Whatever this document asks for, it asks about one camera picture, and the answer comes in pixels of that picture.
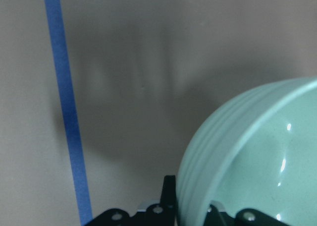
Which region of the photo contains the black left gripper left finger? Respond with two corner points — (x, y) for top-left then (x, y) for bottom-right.
(159, 175), (176, 226)

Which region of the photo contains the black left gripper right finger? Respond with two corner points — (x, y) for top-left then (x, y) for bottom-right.
(203, 201), (235, 226)

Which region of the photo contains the green bowl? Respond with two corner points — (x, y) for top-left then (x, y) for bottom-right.
(176, 77), (317, 226)

